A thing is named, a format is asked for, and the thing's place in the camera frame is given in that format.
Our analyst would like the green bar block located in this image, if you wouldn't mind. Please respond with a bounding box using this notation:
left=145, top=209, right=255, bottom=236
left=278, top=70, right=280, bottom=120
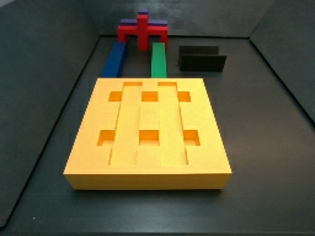
left=151, top=42, right=166, bottom=77

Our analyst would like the yellow slotted board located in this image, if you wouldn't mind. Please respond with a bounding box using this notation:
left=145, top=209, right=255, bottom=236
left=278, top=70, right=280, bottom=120
left=65, top=78, right=231, bottom=190

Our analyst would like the blue bar block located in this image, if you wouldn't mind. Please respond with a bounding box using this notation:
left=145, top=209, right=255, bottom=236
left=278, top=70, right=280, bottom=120
left=102, top=42, right=127, bottom=77

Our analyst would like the black U-shaped block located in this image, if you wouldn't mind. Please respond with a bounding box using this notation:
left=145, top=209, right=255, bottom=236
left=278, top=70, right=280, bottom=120
left=179, top=46, right=227, bottom=72

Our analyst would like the red cross-shaped block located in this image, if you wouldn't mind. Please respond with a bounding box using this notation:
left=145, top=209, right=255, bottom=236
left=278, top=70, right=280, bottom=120
left=118, top=15, right=169, bottom=51

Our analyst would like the purple block behind red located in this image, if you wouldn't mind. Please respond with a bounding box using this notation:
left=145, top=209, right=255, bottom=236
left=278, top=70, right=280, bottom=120
left=119, top=8, right=169, bottom=26

